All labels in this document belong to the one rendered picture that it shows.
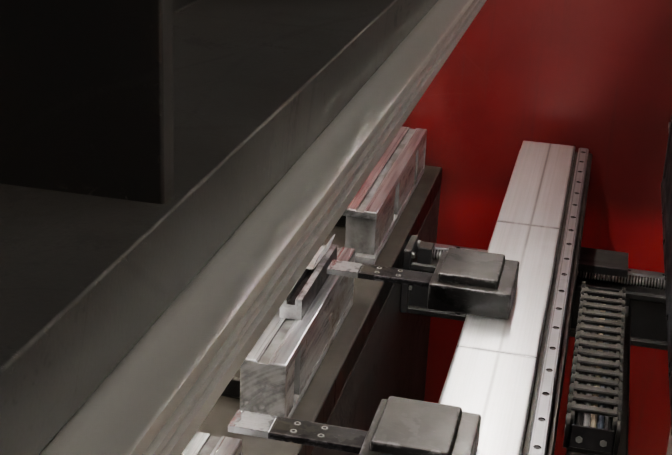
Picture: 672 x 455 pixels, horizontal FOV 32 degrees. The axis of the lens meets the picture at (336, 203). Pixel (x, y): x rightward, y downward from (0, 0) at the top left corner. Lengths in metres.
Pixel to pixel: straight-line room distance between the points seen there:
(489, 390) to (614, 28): 1.14
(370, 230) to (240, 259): 1.51
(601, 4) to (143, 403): 2.06
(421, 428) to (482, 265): 0.44
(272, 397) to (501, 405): 0.29
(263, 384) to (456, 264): 0.32
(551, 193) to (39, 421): 1.76
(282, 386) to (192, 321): 1.06
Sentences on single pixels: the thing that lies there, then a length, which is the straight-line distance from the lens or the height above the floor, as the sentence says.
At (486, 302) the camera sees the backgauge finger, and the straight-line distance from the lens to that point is 1.59.
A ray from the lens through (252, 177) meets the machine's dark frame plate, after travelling 0.53.
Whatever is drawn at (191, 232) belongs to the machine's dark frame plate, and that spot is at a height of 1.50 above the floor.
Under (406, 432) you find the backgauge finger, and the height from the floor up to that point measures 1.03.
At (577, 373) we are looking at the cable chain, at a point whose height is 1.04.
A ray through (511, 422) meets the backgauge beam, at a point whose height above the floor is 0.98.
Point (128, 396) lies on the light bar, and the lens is 0.39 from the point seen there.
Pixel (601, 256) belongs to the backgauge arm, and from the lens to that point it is 2.12.
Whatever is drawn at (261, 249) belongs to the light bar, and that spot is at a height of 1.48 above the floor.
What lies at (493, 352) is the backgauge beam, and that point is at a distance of 1.51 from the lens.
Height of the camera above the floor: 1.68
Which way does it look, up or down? 21 degrees down
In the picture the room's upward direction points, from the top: 3 degrees clockwise
